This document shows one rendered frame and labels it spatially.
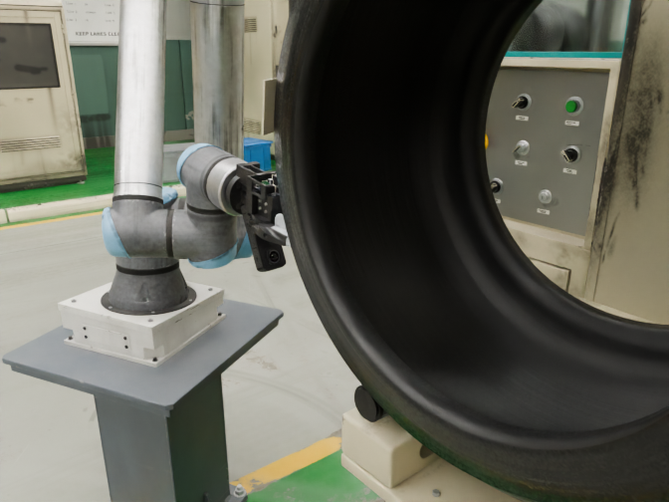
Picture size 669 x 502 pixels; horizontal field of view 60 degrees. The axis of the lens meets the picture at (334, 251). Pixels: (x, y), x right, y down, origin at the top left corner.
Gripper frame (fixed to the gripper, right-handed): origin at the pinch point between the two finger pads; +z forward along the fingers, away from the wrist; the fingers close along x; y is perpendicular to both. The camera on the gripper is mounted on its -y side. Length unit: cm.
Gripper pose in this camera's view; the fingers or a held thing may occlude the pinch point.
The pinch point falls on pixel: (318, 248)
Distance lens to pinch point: 82.1
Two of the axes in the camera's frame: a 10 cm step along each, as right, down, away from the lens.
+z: 6.3, 3.7, -6.8
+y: 0.8, -9.0, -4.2
